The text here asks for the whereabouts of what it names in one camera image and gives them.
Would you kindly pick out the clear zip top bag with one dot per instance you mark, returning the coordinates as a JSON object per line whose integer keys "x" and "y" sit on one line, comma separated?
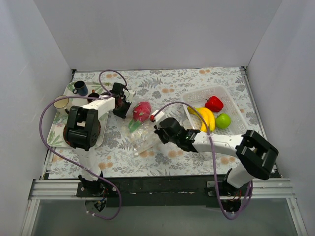
{"x": 143, "y": 138}

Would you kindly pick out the leaf pattern white tray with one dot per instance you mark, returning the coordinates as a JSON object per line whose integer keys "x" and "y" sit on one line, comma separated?
{"x": 55, "y": 137}

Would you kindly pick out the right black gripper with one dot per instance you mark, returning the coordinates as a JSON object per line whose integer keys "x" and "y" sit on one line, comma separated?
{"x": 160, "y": 132}

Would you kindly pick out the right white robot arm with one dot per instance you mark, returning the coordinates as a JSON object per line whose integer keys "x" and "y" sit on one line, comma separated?
{"x": 256, "y": 154}

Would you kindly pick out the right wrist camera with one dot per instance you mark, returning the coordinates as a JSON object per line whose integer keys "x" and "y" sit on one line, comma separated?
{"x": 157, "y": 117}

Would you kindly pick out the dark blue mug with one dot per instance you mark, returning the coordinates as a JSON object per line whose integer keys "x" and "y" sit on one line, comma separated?
{"x": 80, "y": 88}

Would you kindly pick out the yellow fake banana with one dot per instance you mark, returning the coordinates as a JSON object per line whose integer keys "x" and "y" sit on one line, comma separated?
{"x": 206, "y": 117}

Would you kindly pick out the white plastic basket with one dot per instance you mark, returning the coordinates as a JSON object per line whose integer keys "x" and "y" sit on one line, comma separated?
{"x": 198, "y": 97}

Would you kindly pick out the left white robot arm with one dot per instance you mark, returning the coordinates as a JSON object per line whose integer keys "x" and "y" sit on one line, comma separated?
{"x": 83, "y": 129}

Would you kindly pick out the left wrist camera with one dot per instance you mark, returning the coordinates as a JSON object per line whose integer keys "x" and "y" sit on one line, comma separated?
{"x": 130, "y": 94}

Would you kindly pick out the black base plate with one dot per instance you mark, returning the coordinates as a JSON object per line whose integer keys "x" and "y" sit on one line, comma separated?
{"x": 152, "y": 191}

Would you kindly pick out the cream mug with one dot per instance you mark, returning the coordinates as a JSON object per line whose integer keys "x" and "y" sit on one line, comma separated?
{"x": 63, "y": 106}

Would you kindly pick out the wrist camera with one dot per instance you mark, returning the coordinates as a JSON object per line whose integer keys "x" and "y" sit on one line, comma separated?
{"x": 157, "y": 117}
{"x": 130, "y": 94}

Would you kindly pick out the green fake apple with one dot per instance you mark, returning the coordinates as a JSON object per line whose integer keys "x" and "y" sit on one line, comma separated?
{"x": 223, "y": 121}

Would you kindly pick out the orange patterned small bowl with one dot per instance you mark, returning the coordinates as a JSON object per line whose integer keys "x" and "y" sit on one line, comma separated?
{"x": 93, "y": 94}

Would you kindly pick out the red rimmed cream plate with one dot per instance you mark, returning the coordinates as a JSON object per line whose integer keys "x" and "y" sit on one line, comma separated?
{"x": 64, "y": 136}

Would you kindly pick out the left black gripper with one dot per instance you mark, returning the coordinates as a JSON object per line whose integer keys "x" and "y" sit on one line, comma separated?
{"x": 120, "y": 112}

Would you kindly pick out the aluminium frame rail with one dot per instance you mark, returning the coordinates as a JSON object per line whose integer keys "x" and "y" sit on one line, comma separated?
{"x": 46, "y": 190}

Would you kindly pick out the pink fake fruit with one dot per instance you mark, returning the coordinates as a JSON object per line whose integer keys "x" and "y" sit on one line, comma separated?
{"x": 141, "y": 112}

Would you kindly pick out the red fake bell pepper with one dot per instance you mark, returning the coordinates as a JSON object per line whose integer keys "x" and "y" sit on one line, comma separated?
{"x": 214, "y": 104}

